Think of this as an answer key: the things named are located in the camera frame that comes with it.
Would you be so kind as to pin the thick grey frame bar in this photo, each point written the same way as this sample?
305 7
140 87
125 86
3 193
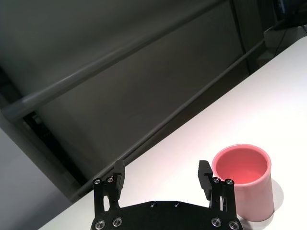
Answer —
96 64

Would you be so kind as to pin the pink plastic cup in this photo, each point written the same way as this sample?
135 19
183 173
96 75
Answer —
254 196

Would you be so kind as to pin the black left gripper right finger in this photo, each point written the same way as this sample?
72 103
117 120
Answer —
220 194

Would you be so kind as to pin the thin grey frame rail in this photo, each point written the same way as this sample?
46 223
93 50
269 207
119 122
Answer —
168 117

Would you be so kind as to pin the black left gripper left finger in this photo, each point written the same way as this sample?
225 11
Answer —
108 194

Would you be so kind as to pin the dark frame post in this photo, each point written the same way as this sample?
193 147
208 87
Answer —
48 143
242 36

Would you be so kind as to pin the light grey box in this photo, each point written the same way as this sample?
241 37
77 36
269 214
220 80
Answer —
272 40

